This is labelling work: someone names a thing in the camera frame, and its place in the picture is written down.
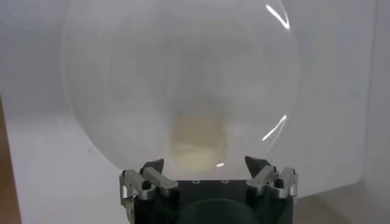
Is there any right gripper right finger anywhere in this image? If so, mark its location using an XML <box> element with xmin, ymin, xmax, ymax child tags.
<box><xmin>244</xmin><ymin>155</ymin><xmax>299</xmax><ymax>200</ymax></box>

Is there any white steamed baozi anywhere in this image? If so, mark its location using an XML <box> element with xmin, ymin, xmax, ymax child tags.
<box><xmin>166</xmin><ymin>112</ymin><xmax>229</xmax><ymax>171</ymax></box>

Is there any white round plate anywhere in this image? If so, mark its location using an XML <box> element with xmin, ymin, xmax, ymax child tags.
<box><xmin>60</xmin><ymin>0</ymin><xmax>301</xmax><ymax>181</ymax></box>

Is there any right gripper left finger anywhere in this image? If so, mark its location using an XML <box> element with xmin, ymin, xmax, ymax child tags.
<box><xmin>119</xmin><ymin>158</ymin><xmax>180</xmax><ymax>211</ymax></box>

